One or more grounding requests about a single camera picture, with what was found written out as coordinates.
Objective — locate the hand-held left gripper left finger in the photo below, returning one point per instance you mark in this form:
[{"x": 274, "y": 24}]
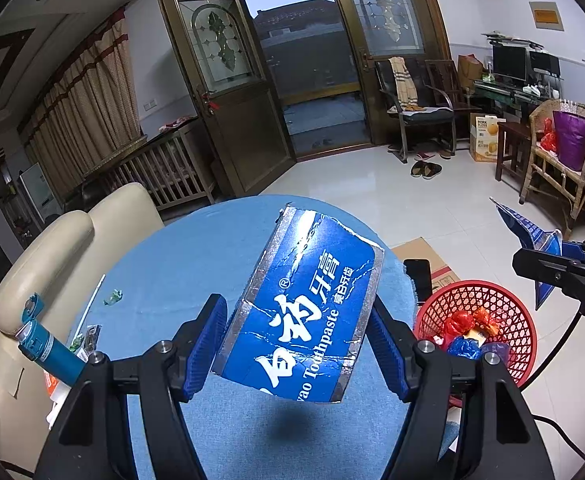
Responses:
[{"x": 202, "y": 355}]

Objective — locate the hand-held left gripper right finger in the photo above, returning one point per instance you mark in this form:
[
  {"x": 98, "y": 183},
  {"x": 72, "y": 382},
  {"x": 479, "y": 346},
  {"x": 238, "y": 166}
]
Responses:
[{"x": 390, "y": 360}]

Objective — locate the blue foil packet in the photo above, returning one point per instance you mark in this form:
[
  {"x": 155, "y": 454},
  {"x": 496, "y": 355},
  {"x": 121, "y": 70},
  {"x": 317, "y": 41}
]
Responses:
[{"x": 522, "y": 225}]

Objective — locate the blue candy wrapper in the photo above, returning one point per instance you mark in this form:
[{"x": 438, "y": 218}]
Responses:
[{"x": 465, "y": 347}]

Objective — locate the red plastic mesh basket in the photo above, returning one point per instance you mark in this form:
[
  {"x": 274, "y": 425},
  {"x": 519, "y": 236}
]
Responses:
[{"x": 472, "y": 285}]

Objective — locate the orange red candy wrapper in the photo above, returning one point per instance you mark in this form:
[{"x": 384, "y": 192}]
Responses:
[{"x": 484, "y": 317}]

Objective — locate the blue toothpaste box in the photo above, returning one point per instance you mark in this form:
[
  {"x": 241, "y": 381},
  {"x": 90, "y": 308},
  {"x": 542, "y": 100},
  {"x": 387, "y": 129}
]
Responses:
[{"x": 302, "y": 300}]

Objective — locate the black phone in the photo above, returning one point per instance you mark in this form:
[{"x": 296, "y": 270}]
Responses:
[{"x": 418, "y": 280}]

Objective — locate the small orange box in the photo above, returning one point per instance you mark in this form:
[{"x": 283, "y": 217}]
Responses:
[{"x": 474, "y": 334}]

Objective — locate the blue table cloth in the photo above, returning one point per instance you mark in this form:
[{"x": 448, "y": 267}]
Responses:
[{"x": 182, "y": 260}]

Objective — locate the dark purple wrapper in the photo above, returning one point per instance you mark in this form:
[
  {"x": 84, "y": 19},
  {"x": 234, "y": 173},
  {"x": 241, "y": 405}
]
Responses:
[{"x": 494, "y": 350}]

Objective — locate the small green wrapper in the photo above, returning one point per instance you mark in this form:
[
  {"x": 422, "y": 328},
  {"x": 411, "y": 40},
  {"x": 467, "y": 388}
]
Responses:
[{"x": 114, "y": 297}]

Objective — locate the brown cardboard box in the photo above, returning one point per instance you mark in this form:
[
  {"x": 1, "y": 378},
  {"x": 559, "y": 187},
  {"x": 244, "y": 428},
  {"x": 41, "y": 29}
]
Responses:
[{"x": 435, "y": 260}]

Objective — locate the purple bag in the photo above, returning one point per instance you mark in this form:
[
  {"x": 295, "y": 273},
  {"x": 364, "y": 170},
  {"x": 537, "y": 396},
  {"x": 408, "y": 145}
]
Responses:
[{"x": 572, "y": 140}]

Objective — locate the small silver packet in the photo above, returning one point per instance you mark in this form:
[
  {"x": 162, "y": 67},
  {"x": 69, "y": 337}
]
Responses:
[{"x": 92, "y": 340}]

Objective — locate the red plastic bag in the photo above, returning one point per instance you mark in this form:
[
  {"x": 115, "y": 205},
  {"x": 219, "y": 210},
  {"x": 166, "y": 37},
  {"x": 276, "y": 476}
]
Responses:
[{"x": 548, "y": 140}]

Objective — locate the small green packet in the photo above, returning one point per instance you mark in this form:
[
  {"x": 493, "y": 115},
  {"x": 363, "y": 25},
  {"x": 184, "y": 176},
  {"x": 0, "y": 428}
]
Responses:
[{"x": 76, "y": 344}]

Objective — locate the dark wooden stool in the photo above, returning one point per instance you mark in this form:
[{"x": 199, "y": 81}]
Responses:
[{"x": 512, "y": 130}]

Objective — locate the orange white carton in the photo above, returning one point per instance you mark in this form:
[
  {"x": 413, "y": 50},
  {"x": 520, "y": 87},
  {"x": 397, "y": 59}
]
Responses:
[{"x": 487, "y": 140}]

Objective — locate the wicker chair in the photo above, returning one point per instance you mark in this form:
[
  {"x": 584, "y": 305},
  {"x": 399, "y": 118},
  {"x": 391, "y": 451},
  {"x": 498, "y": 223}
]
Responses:
[{"x": 542, "y": 112}]

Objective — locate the teal bottle with open cap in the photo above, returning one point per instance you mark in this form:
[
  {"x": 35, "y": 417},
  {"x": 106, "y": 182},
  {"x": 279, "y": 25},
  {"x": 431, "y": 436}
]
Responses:
[{"x": 52, "y": 355}]

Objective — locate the dark slipper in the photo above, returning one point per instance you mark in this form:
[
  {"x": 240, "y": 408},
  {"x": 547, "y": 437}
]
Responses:
[
  {"x": 433, "y": 170},
  {"x": 419, "y": 170}
]

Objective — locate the white orange packet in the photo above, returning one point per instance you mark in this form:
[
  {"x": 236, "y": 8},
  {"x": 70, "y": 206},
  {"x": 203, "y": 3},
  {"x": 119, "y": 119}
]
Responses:
[{"x": 55, "y": 385}]

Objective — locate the cream leather sofa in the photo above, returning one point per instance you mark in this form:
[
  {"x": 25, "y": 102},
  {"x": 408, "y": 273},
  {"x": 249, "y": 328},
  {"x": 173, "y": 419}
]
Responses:
[{"x": 72, "y": 250}]

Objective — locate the glass computer desk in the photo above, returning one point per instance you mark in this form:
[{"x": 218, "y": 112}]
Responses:
[{"x": 502, "y": 92}]

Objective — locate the wooden crib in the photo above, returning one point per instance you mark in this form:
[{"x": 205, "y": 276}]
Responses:
[{"x": 172, "y": 175}]

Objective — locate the black computer monitor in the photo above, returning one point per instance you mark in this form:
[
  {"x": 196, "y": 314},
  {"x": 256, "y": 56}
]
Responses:
[
  {"x": 544, "y": 62},
  {"x": 509, "y": 62}
]

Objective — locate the black metal chair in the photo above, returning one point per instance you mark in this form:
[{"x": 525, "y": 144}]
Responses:
[{"x": 422, "y": 115}]

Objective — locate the brown paper bag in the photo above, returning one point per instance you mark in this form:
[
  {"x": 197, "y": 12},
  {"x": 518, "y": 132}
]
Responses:
[{"x": 469, "y": 70}]

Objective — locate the dark wooden chair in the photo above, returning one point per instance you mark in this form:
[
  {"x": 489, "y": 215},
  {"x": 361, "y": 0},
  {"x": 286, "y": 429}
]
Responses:
[{"x": 445, "y": 80}]

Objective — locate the red patterned cloth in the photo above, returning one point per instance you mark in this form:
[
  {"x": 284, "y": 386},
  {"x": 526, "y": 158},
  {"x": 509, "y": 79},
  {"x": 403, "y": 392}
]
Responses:
[{"x": 177, "y": 125}]

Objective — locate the white standing air conditioner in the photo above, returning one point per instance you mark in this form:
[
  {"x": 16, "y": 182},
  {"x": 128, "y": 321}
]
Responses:
[{"x": 40, "y": 190}]

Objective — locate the brown glass panel door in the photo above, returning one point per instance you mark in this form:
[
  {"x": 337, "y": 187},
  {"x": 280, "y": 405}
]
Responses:
[{"x": 252, "y": 125}]

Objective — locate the beige striped scarf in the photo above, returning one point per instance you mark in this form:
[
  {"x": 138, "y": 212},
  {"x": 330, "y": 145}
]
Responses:
[{"x": 402, "y": 80}]

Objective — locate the beige curtain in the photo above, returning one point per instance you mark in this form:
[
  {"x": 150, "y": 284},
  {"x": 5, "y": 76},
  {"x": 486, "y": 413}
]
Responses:
[{"x": 87, "y": 110}]

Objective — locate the brown fixed glass door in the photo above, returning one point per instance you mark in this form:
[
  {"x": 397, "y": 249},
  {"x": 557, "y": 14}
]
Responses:
[{"x": 397, "y": 10}]

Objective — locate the orange wall notice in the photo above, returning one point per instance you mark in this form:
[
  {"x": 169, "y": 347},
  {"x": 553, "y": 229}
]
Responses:
[{"x": 545, "y": 19}]

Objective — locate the white wall switch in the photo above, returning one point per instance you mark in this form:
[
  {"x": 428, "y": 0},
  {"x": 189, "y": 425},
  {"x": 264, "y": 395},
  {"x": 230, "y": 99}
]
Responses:
[{"x": 150, "y": 106}]

